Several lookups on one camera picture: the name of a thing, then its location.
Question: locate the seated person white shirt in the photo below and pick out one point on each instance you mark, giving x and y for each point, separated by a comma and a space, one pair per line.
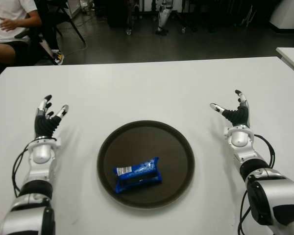
7, 22

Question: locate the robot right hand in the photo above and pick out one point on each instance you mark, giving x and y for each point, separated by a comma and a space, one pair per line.
237, 115

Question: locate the black wheeled stand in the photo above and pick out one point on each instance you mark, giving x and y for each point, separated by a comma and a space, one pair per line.
183, 30

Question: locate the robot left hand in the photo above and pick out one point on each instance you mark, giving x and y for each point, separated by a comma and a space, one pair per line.
45, 124

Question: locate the round brown tray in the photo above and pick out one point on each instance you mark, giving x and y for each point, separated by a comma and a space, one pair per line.
176, 151

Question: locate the black equipment cart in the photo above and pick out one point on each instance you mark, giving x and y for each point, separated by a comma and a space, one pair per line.
117, 14

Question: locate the white side table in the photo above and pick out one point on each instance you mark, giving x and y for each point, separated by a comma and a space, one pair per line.
292, 57

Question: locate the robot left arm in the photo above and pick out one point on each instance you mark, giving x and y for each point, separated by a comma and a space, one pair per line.
41, 153

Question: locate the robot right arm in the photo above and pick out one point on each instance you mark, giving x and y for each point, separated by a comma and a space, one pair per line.
240, 139

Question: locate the white cabinet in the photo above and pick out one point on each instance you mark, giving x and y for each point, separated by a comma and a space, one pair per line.
287, 14

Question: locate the folded silver frame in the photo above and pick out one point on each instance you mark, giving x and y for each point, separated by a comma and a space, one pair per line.
247, 17

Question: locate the blue Oreo packet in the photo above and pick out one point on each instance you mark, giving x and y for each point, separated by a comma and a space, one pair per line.
137, 173

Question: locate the black chair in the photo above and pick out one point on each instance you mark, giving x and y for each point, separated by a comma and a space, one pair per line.
63, 14

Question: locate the standing person dark trousers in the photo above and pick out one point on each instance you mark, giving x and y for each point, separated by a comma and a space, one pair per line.
50, 29

